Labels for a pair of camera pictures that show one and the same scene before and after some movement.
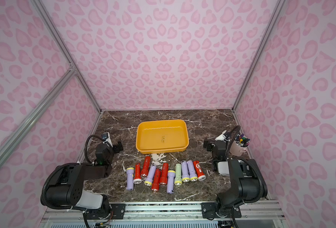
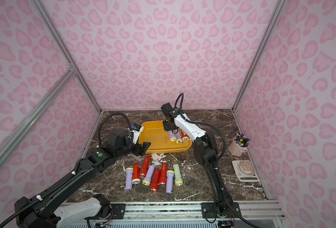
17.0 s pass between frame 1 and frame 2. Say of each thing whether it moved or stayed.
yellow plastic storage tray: stayed
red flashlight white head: stayed
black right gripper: moved
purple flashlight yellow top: stayed
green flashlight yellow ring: stayed
